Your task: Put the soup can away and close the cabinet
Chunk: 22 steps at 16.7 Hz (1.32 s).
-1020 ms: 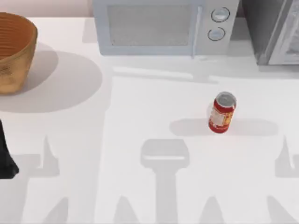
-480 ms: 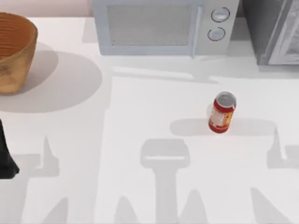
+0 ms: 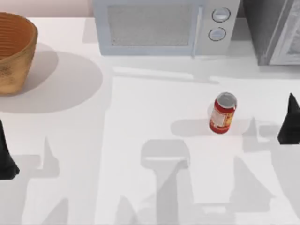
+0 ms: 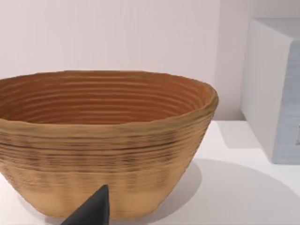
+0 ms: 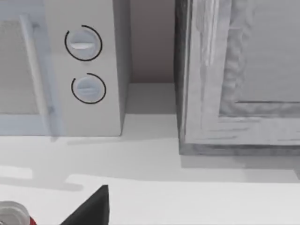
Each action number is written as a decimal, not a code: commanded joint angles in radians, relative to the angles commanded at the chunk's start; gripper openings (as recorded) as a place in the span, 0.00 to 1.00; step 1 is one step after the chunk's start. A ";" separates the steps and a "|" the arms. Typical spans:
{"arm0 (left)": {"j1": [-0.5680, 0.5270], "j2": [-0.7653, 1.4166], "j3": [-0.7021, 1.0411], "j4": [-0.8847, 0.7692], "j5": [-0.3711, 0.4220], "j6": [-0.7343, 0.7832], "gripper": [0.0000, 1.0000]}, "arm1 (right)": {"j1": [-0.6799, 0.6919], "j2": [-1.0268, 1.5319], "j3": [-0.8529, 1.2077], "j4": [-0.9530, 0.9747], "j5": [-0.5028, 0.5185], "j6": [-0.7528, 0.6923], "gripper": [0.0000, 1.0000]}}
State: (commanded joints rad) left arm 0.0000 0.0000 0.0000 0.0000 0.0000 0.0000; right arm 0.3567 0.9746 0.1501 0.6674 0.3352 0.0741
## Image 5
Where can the red and white can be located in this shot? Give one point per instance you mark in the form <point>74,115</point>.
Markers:
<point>16,214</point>

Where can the grey cabinet door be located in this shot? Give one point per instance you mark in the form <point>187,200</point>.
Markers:
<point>262,70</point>

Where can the pale microwave oven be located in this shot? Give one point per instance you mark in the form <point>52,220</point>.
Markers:
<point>89,117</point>

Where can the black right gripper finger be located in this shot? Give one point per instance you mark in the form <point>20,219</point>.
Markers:
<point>96,208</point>

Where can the large microwave knob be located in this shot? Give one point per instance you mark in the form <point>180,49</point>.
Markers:
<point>82,42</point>

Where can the grey wooden cabinet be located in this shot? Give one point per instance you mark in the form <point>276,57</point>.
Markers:
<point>201,131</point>

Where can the small microwave knob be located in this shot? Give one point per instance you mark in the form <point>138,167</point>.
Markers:
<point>88,87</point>

